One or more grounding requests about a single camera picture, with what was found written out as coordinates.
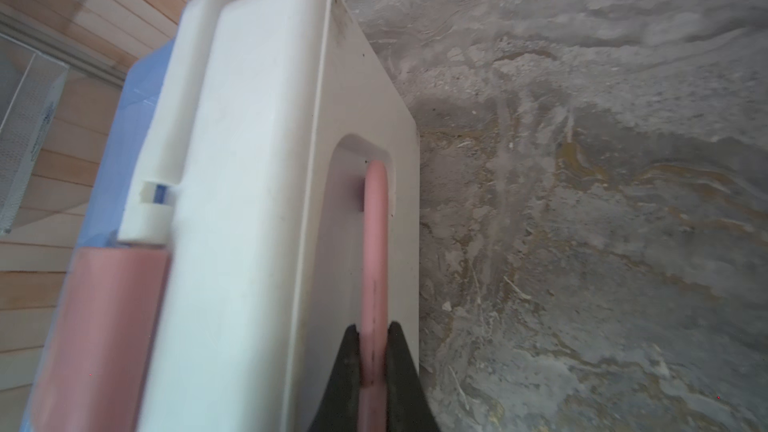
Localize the white toolbox lid pink handle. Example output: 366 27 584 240
29 0 421 432

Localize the blue toolbox base tray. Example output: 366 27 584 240
20 42 174 431

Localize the left aluminium frame rail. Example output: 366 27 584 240
1 4 127 87

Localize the white wire mesh shelf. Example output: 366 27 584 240
1 35 69 235

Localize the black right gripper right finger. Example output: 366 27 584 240
386 321 440 432

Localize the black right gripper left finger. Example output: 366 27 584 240
308 325 361 432

